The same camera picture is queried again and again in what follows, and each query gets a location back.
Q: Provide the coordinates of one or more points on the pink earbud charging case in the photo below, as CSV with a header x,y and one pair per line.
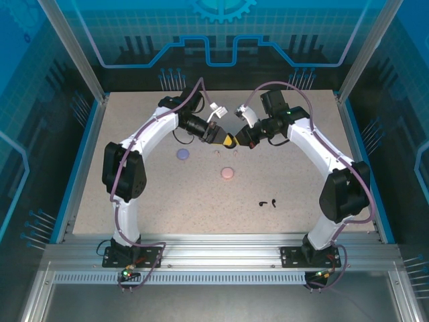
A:
x,y
227,173

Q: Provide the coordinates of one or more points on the purple earbud charging case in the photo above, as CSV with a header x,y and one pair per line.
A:
x,y
183,154

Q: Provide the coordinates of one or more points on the black earbud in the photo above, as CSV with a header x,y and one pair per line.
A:
x,y
262,203
274,202

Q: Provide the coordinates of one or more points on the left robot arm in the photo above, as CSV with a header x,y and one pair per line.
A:
x,y
151,129

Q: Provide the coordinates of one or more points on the small LED circuit board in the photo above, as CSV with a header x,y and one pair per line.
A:
x,y
323,275
126,273

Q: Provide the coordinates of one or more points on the grey metal sheet panel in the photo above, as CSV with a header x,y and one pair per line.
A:
x,y
218,305

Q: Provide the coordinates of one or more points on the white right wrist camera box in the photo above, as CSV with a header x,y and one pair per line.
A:
x,y
246,114

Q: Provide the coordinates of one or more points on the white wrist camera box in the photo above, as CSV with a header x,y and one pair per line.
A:
x,y
219,110
246,114

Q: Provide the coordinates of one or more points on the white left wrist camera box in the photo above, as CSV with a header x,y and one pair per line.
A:
x,y
219,110

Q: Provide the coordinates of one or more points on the aluminium table side rail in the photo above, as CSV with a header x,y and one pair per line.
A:
x,y
345,120
98,120

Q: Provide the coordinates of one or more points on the aluminium mounting rail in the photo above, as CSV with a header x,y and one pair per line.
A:
x,y
218,248

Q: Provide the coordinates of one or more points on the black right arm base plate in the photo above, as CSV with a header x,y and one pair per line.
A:
x,y
290,258

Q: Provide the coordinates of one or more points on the aluminium frame post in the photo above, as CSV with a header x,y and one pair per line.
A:
x,y
366,50
76,50

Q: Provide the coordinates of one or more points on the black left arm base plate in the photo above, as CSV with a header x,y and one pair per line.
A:
x,y
151,256

